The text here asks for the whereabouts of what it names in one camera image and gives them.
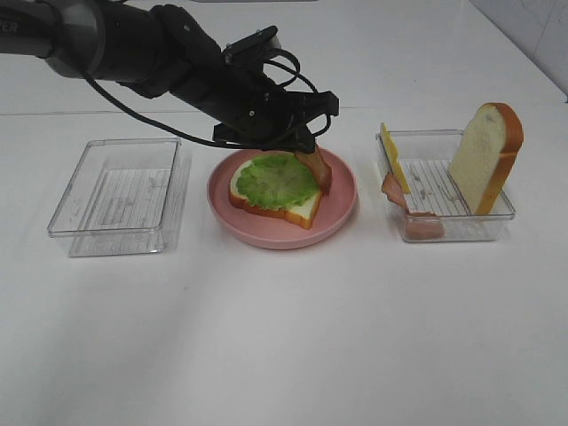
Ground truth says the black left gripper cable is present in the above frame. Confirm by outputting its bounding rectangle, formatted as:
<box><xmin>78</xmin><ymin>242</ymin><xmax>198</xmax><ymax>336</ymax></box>
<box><xmin>82</xmin><ymin>48</ymin><xmax>332</xmax><ymax>149</ymax></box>

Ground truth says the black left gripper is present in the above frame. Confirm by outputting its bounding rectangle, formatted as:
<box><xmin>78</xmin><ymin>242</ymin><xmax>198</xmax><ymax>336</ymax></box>
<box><xmin>151</xmin><ymin>4</ymin><xmax>339</xmax><ymax>153</ymax></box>

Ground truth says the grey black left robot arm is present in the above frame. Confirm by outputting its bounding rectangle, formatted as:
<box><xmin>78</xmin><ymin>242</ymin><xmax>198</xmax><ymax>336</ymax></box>
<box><xmin>1</xmin><ymin>1</ymin><xmax>339</xmax><ymax>153</ymax></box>

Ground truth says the bread slice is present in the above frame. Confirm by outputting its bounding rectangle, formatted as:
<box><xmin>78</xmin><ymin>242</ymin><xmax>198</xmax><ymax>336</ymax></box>
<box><xmin>228</xmin><ymin>179</ymin><xmax>323</xmax><ymax>229</ymax></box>
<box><xmin>448</xmin><ymin>102</ymin><xmax>524</xmax><ymax>216</ymax></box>

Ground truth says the clear right plastic tray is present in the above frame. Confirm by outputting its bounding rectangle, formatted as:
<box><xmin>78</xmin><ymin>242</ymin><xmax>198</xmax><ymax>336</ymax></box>
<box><xmin>388</xmin><ymin>130</ymin><xmax>516</xmax><ymax>242</ymax></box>

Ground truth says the pink round plate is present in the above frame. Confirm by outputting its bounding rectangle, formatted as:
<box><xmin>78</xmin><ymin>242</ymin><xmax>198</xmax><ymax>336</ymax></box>
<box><xmin>207</xmin><ymin>147</ymin><xmax>358</xmax><ymax>249</ymax></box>

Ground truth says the yellow cheese slice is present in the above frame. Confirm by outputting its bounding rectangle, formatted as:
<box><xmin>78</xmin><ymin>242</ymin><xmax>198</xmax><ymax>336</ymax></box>
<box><xmin>379</xmin><ymin>122</ymin><xmax>411</xmax><ymax>194</ymax></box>

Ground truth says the green lettuce leaf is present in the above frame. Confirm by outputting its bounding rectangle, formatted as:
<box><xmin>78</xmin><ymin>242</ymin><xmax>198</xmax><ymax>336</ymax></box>
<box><xmin>230</xmin><ymin>154</ymin><xmax>322</xmax><ymax>211</ymax></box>

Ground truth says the clear plastic tray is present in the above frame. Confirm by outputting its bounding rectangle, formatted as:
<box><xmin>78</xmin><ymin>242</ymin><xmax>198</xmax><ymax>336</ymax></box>
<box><xmin>47</xmin><ymin>138</ymin><xmax>191</xmax><ymax>257</ymax></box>
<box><xmin>388</xmin><ymin>130</ymin><xmax>516</xmax><ymax>242</ymax></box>

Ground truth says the clear left plastic tray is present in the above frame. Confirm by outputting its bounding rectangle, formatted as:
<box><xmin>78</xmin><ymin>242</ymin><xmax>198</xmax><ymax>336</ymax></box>
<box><xmin>47</xmin><ymin>138</ymin><xmax>191</xmax><ymax>257</ymax></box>

